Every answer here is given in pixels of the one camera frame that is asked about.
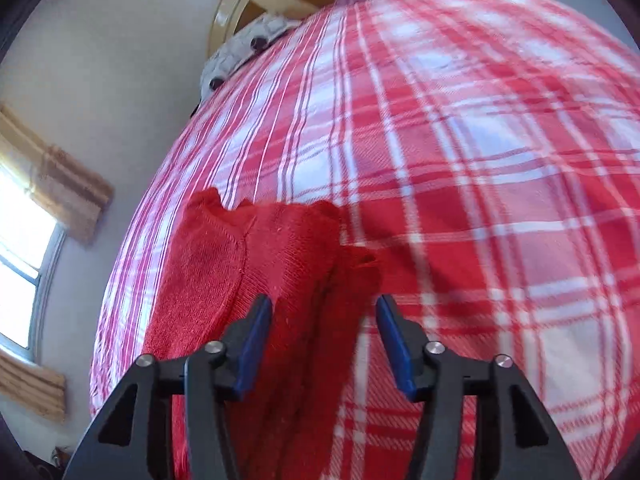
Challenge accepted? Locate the grey patterned pillow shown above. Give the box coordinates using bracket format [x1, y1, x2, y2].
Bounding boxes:
[200, 15, 301, 103]

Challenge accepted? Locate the red white plaid blanket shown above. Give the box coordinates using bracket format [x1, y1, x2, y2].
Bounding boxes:
[89, 0, 640, 480]

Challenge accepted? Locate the white framed window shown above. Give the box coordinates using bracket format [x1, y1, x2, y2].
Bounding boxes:
[0, 160, 68, 366]

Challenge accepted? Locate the beige floral curtain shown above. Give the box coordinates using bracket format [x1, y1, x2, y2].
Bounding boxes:
[0, 350, 67, 423]
[0, 105, 115, 247]

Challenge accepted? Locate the red knitted sweater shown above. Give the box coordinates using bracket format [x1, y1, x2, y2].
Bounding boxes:
[142, 187, 381, 480]

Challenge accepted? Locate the cream wooden headboard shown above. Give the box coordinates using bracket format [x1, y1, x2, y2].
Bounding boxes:
[207, 0, 361, 68]

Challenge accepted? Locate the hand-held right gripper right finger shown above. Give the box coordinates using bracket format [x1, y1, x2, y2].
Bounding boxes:
[376, 294, 581, 480]

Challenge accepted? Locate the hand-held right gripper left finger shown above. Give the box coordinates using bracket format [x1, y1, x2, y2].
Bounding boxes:
[62, 294, 273, 480]

